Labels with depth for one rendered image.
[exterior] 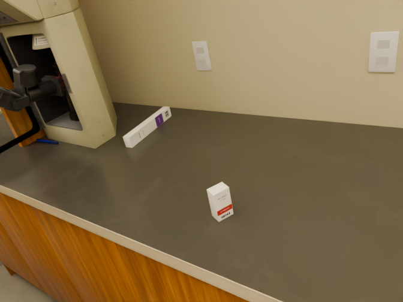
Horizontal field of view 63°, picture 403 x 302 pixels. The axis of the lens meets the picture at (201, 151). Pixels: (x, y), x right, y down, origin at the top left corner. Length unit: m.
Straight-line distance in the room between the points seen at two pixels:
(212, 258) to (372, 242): 0.32
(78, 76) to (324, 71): 0.83
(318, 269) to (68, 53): 0.99
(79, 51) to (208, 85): 0.51
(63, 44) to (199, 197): 0.69
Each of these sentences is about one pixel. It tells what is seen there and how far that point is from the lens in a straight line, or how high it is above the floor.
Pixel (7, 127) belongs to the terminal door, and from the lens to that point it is 1.46.
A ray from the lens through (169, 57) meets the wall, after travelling 1.45.
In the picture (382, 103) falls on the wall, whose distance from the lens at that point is 1.17.
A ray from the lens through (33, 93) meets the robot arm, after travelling 1.29.
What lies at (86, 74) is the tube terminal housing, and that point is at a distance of 1.27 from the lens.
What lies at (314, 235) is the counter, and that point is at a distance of 0.75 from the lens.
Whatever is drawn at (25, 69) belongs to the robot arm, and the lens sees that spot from 1.26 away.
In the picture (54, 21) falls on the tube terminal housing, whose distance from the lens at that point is 1.22.
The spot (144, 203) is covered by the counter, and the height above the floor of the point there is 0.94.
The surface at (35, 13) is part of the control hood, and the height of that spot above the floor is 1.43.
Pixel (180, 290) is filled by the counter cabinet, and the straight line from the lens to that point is 0.91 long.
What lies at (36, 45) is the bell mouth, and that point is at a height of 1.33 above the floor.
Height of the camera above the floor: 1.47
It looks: 29 degrees down
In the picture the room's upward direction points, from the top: 12 degrees counter-clockwise
